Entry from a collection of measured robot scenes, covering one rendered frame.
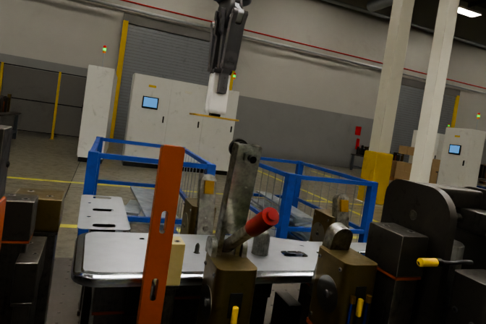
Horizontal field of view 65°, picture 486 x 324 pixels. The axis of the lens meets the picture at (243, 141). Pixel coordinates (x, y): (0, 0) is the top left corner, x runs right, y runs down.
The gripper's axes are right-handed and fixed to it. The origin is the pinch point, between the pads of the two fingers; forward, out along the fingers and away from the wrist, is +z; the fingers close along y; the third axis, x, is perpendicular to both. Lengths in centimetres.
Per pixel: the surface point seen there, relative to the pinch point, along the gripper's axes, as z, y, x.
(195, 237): 28.7, 8.7, -2.4
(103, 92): -23, 776, -1
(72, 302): 58, 43, 19
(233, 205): 16.1, -15.9, 0.4
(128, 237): 28.7, 7.8, 11.0
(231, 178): 12.3, -16.4, 1.5
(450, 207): 12.2, -26.3, -28.2
